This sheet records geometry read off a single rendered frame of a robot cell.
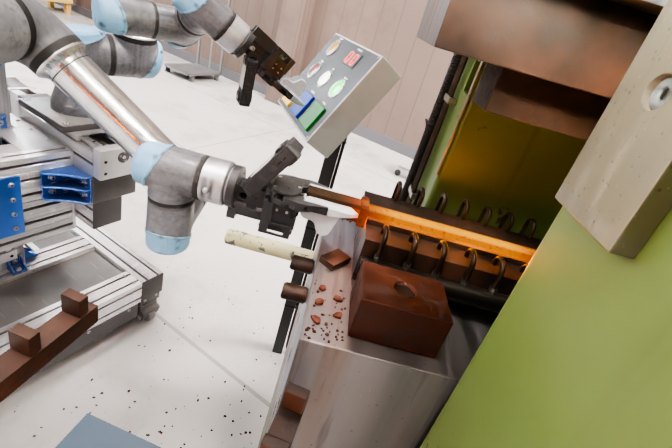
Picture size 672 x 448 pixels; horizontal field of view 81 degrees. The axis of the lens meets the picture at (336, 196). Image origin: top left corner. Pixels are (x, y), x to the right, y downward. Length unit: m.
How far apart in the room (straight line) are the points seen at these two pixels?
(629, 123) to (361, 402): 0.44
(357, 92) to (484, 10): 0.54
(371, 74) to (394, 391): 0.71
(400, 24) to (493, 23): 3.90
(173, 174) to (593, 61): 0.58
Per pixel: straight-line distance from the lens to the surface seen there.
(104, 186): 1.34
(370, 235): 0.60
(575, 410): 0.37
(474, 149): 0.83
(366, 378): 0.56
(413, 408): 0.60
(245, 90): 0.98
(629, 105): 0.37
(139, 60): 1.34
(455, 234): 0.67
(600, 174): 0.36
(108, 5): 0.96
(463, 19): 0.52
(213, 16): 0.93
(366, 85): 1.01
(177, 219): 0.71
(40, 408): 1.61
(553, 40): 0.55
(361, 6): 4.61
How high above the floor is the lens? 1.29
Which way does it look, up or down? 26 degrees down
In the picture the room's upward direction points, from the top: 17 degrees clockwise
